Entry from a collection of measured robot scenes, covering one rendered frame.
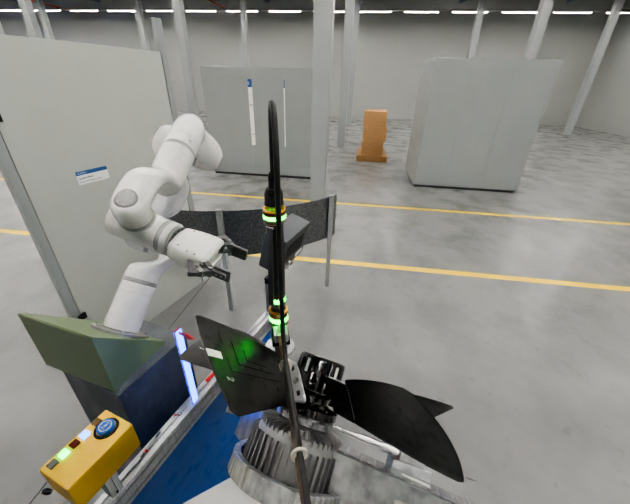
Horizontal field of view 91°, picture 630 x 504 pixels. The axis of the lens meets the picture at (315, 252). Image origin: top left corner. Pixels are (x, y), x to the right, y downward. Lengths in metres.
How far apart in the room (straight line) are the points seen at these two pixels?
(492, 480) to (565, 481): 0.39
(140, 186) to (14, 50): 1.62
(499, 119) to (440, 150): 1.07
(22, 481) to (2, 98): 1.94
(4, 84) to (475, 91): 6.14
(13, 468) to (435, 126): 6.62
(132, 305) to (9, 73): 1.42
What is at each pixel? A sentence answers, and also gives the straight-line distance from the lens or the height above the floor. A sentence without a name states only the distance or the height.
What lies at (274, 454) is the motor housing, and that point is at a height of 1.17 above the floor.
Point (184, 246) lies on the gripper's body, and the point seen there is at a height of 1.50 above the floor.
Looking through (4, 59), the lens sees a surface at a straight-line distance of 2.31.
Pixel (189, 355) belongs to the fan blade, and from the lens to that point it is 0.90.
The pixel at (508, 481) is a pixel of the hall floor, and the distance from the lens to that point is 2.30.
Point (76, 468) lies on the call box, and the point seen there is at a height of 1.07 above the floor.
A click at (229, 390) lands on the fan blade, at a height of 1.42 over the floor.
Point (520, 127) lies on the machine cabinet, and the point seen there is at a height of 1.21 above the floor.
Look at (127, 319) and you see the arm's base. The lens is 1.30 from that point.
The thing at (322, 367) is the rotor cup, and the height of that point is 1.26.
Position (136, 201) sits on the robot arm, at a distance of 0.76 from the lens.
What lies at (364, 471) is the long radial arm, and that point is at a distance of 0.79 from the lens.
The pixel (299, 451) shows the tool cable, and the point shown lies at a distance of 0.53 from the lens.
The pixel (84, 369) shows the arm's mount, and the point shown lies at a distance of 1.32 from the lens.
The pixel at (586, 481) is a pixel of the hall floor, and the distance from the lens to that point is 2.53.
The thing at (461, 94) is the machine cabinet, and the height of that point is 1.71.
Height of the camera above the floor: 1.84
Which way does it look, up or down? 29 degrees down
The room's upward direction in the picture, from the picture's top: 2 degrees clockwise
